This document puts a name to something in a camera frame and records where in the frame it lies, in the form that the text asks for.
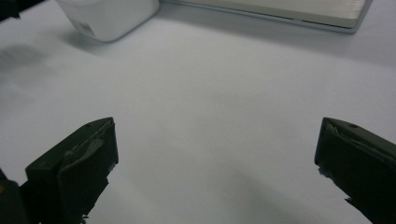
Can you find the flat white tray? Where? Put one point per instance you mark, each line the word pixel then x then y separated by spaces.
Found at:
pixel 280 11

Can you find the white plastic container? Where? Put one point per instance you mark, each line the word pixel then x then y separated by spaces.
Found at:
pixel 109 15

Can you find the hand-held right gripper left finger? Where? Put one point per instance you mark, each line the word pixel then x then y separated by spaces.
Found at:
pixel 81 168

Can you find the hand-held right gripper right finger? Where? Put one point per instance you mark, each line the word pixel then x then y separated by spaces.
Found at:
pixel 358 158

